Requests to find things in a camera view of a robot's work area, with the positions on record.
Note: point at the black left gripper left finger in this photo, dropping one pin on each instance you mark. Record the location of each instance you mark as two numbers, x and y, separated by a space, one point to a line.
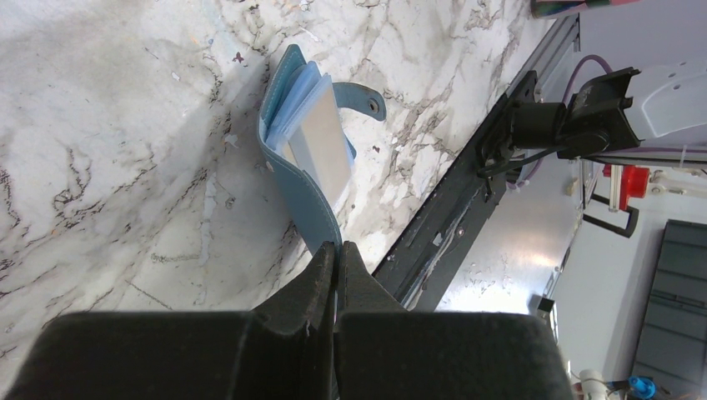
282 349

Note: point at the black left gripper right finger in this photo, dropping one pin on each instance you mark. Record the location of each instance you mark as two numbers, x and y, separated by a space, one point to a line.
384 351

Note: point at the silver VIP card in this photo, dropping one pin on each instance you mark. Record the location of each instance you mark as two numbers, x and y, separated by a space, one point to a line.
315 143

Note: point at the blue leather card holder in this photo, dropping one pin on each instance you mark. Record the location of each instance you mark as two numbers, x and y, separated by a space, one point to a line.
293 80

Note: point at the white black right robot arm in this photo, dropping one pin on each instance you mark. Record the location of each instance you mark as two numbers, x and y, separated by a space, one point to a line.
655 116

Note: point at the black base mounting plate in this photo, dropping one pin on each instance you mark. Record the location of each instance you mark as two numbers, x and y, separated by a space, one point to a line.
428 253

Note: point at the pink capped iridescent bottle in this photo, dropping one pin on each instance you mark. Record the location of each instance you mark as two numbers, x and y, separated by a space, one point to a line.
553 9

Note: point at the aluminium frame rail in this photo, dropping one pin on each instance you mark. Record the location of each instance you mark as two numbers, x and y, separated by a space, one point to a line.
550 53

